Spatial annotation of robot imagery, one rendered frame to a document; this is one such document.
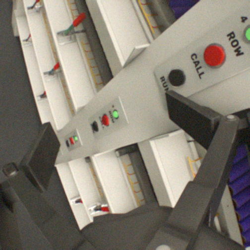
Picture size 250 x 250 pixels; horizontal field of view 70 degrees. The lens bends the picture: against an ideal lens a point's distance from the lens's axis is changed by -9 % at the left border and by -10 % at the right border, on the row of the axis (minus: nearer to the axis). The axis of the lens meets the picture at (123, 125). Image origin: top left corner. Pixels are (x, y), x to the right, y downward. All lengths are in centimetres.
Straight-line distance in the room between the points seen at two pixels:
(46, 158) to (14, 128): 79
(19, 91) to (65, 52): 58
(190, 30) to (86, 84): 31
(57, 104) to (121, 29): 40
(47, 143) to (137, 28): 20
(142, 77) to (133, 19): 11
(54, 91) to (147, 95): 45
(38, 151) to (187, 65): 15
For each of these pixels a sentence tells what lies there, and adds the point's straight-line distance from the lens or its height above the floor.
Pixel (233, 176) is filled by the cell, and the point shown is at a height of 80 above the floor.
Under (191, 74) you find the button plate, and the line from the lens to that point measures 18.
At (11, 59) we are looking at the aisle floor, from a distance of 110.
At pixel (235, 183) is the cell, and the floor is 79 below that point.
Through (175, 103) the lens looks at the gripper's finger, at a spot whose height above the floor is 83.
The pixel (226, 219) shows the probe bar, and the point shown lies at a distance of 29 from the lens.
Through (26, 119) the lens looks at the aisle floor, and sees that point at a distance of 98.
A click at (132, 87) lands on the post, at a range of 25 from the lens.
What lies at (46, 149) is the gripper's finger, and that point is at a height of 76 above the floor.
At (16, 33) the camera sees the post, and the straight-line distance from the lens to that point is 116.
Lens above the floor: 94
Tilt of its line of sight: 57 degrees down
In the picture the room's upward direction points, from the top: 65 degrees clockwise
